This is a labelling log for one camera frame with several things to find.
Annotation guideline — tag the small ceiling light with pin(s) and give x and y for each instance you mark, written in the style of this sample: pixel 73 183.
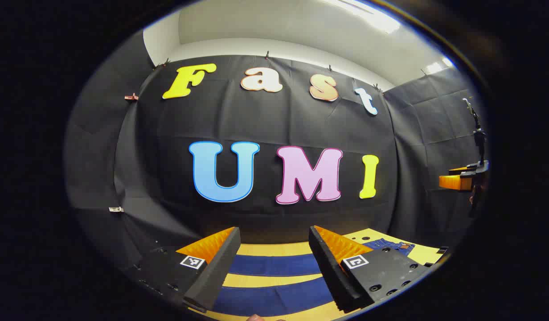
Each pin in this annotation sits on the small ceiling light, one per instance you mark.
pixel 438 65

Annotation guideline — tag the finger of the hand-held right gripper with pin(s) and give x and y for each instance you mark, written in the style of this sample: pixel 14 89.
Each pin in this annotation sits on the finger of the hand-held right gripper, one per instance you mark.
pixel 455 183
pixel 458 170

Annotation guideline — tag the small white clip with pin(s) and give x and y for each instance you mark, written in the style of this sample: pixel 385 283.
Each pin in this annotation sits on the small white clip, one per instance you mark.
pixel 116 209

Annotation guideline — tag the black backdrop cloth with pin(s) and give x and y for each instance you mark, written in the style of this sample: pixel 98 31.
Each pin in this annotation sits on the black backdrop cloth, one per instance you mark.
pixel 265 120

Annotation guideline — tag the dark thin stand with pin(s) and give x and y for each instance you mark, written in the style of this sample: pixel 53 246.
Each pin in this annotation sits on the dark thin stand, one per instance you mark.
pixel 477 129

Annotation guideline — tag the small red clip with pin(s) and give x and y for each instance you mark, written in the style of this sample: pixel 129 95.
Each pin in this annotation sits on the small red clip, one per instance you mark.
pixel 131 96

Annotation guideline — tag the blue denim jeans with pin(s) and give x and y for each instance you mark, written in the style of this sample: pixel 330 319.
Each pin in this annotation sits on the blue denim jeans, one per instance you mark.
pixel 274 296

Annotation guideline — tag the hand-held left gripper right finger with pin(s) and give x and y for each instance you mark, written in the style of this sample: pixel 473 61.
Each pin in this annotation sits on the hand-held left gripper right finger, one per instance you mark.
pixel 332 276

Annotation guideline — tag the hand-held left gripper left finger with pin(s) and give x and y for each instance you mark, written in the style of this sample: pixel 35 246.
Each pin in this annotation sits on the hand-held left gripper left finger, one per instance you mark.
pixel 214 276

